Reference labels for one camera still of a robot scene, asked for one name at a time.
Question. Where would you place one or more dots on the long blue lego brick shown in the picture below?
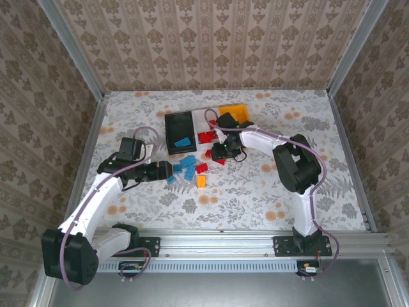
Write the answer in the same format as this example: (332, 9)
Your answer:
(182, 142)
(177, 168)
(188, 160)

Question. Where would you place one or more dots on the orange plastic bin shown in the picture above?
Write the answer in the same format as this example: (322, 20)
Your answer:
(228, 109)

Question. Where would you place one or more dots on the small black connector board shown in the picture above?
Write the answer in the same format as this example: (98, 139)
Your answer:
(308, 270)
(129, 267)

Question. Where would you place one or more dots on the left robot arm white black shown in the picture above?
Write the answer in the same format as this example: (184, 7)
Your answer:
(96, 198)

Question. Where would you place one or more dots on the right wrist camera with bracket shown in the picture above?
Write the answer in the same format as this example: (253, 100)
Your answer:
(227, 121)

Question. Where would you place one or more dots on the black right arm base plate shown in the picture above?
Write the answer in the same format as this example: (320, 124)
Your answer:
(281, 246)

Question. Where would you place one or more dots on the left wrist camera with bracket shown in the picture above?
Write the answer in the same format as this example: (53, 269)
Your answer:
(129, 148)

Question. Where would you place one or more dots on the aluminium table side rail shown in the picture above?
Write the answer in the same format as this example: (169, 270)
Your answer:
(95, 134)
(346, 144)

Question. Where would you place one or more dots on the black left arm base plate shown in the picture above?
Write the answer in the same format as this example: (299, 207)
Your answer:
(153, 246)

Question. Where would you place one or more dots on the long red lego brick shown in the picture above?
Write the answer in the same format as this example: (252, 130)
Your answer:
(202, 139)

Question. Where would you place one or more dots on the aluminium front frame rail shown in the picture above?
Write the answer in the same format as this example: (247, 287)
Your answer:
(217, 243)

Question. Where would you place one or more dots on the aluminium lower frame bar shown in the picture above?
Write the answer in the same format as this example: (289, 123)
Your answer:
(37, 300)
(393, 288)

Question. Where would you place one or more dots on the floral patterned table cover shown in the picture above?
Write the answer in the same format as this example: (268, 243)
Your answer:
(243, 220)

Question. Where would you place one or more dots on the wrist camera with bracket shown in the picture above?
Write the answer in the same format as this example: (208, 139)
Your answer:
(227, 121)
(129, 148)

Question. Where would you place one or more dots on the grey metal panel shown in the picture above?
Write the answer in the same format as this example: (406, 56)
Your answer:
(223, 291)

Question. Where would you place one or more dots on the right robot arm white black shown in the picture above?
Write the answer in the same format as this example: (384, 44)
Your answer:
(303, 211)

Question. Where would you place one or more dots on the white plastic bin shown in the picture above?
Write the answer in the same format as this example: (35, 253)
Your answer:
(201, 120)

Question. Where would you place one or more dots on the aluminium upright frame post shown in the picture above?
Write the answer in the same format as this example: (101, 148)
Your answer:
(354, 48)
(73, 48)

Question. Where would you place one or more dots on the small blue lego brick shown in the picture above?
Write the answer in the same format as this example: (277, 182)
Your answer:
(170, 179)

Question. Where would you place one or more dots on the black plastic bin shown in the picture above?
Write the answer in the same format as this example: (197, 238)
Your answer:
(179, 124)

